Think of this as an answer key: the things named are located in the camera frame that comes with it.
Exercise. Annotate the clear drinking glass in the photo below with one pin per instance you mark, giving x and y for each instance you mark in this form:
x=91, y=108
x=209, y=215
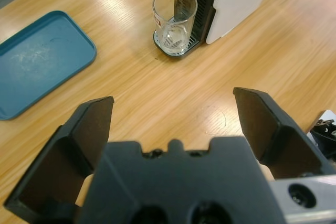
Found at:
x=174, y=32

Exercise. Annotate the white camera mount dark post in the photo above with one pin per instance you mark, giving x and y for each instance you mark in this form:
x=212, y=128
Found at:
x=325, y=134

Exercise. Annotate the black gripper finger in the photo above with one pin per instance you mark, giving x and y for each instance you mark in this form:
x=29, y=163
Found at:
x=278, y=140
x=65, y=155

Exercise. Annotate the teal plastic tray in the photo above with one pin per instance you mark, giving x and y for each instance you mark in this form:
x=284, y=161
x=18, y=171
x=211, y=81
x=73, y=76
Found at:
x=39, y=61

